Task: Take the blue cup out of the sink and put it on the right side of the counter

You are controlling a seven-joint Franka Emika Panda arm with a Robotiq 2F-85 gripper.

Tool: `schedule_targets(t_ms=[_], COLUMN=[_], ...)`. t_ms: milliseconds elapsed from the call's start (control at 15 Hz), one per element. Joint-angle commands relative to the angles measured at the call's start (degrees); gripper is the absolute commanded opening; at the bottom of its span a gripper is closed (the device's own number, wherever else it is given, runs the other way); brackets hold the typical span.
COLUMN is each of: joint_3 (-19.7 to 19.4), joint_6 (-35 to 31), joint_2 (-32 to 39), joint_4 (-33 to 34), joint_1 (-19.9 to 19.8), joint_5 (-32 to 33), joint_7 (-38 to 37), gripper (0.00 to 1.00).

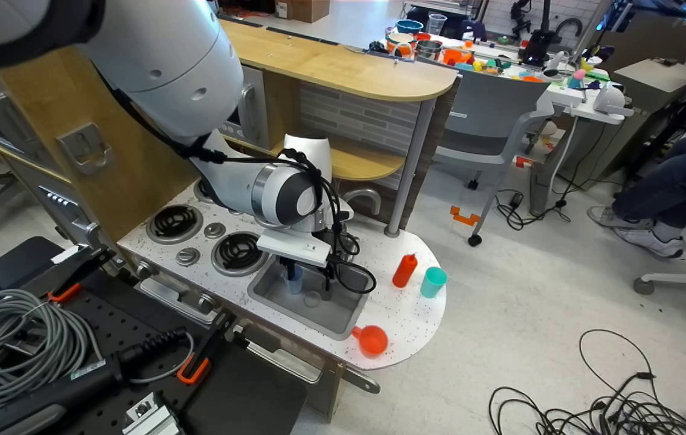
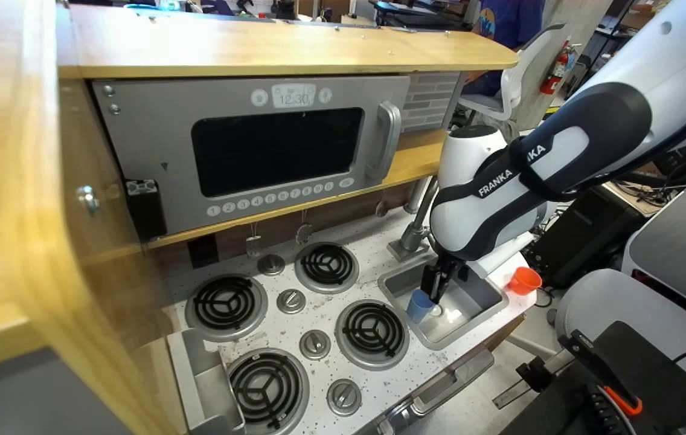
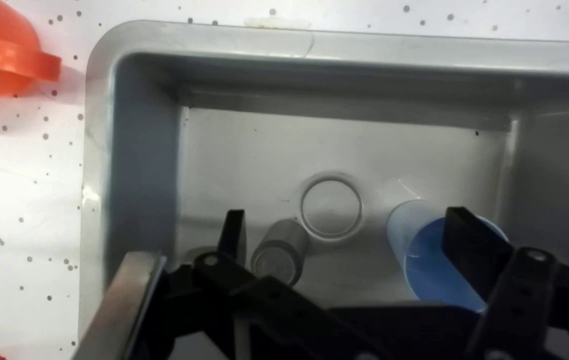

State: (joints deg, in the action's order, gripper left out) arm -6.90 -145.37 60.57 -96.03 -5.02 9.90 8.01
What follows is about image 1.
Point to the white rounded toy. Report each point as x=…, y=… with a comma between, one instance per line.
x=609, y=99

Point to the grey chair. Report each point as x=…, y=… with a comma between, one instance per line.
x=490, y=110

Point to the orange floor piece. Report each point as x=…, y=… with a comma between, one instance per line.
x=464, y=216

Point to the cardboard box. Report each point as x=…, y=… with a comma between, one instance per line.
x=306, y=11

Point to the orange measuring scoop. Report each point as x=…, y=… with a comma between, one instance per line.
x=372, y=342

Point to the white table with toys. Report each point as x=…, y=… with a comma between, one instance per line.
x=569, y=99

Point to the black toy stove burner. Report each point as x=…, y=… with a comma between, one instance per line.
x=174, y=222
x=235, y=254

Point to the orange black bar clamp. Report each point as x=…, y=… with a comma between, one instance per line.
x=66, y=294
x=195, y=370

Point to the person's leg in jeans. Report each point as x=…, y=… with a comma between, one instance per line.
x=665, y=190

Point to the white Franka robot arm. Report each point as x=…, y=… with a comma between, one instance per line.
x=166, y=57

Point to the teal plastic cup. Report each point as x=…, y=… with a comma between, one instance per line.
x=433, y=283

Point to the grey outlet plate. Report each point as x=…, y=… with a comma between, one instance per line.
x=84, y=147

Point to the silver stove knob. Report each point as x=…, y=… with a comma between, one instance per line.
x=188, y=256
x=213, y=231

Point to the grey white sneaker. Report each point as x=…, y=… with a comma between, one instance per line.
x=640, y=233

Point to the red squeeze bottle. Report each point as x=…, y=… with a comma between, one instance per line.
x=404, y=272

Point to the office chair base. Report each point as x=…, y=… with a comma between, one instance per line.
x=682, y=280

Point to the silver metal bracket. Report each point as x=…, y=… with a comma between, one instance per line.
x=148, y=413

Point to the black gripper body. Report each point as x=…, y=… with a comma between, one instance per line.
x=308, y=266

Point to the grey toy microwave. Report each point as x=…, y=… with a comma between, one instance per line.
x=255, y=111

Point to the blue plastic cup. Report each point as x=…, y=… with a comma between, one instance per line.
x=296, y=283

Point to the black perforated base board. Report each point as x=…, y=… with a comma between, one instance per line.
x=223, y=401

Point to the silver toy faucet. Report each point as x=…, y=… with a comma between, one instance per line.
x=368, y=199

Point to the grey toy sink basin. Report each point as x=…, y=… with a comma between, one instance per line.
x=345, y=314

